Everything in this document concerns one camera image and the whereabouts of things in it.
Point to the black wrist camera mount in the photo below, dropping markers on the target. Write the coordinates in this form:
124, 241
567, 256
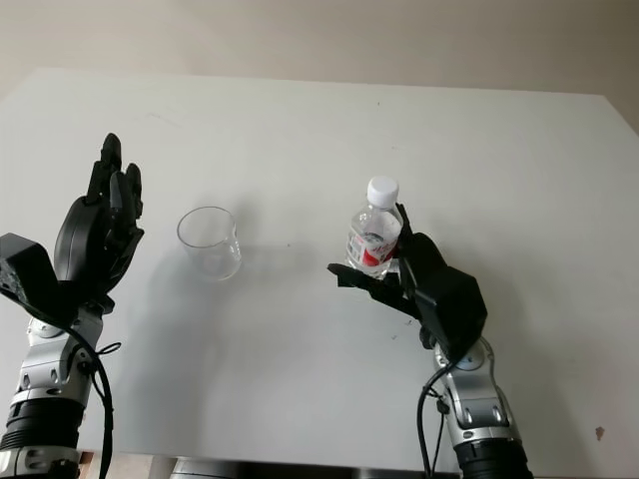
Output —
25, 264
454, 309

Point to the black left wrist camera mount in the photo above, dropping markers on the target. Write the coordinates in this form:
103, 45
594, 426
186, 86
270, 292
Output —
25, 264

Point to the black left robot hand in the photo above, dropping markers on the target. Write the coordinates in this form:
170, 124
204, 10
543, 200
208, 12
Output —
82, 239

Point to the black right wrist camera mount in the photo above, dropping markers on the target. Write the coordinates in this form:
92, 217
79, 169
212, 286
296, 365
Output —
454, 309

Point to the clear plastic water bottle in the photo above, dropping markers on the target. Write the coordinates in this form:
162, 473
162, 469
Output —
372, 234

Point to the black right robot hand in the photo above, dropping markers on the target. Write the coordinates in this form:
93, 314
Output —
424, 259

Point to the clear glass cup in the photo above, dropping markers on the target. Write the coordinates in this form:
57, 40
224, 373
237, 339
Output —
214, 259

